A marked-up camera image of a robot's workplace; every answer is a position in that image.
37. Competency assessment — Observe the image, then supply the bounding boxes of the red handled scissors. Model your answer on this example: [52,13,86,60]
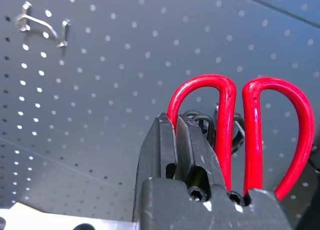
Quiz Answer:
[166,74,315,202]

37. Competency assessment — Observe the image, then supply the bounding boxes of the black handled scissors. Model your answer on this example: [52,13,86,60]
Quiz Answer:
[182,103,247,155]

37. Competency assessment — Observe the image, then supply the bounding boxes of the silver U-shaped peg hook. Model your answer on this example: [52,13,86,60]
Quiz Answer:
[14,1,71,48]

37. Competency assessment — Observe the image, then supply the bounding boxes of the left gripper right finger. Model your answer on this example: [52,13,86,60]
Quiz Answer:
[174,114,227,198]

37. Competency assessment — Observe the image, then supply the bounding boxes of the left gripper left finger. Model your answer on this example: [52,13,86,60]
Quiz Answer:
[132,112,180,220]

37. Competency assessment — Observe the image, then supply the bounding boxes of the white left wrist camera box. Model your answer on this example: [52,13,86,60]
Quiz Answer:
[0,201,140,230]

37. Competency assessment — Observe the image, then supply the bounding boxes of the dark grey metal pegboard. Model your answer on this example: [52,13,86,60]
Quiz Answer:
[0,0,320,230]

